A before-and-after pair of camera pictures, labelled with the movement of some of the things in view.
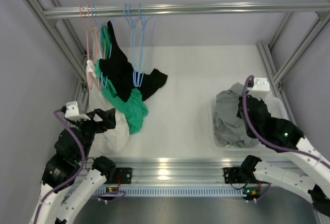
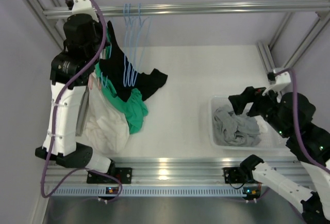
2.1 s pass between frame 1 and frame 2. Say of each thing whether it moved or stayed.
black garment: stayed
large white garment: stayed
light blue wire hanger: moved
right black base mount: stayed
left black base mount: stayed
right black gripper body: moved
